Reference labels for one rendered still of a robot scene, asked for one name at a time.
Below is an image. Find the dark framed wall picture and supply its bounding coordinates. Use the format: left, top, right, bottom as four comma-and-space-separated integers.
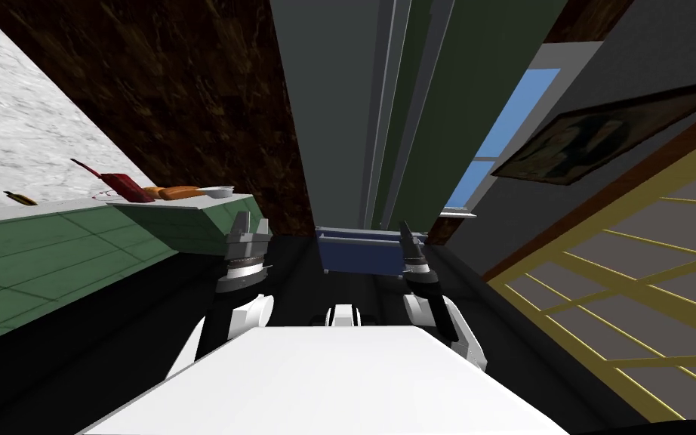
491, 77, 696, 186

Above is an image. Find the dark green door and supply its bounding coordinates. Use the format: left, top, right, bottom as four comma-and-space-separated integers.
371, 0, 569, 234

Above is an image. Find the red cutting board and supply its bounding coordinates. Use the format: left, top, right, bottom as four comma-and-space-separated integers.
69, 158, 156, 204

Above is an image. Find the green kitchen counter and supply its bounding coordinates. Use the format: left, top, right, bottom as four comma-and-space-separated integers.
0, 193, 264, 355

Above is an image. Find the blue window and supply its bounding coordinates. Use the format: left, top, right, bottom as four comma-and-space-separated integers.
443, 68, 562, 212

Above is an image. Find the dark yellow-tipped bottle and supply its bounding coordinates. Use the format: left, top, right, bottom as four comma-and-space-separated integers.
3, 190, 39, 207

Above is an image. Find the orange bread loaf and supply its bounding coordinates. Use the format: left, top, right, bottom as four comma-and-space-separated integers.
142, 185, 207, 202

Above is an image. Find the blue box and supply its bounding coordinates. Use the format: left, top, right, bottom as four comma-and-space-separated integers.
315, 226, 429, 278

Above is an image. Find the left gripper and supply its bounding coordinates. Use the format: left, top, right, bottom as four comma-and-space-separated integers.
223, 211, 273, 264

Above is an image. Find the yellow lattice window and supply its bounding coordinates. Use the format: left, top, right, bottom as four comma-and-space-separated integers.
485, 123, 696, 424

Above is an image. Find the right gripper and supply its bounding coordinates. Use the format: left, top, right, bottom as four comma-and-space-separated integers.
399, 219, 430, 273

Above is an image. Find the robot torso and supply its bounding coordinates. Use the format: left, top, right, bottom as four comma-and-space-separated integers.
81, 304, 569, 435

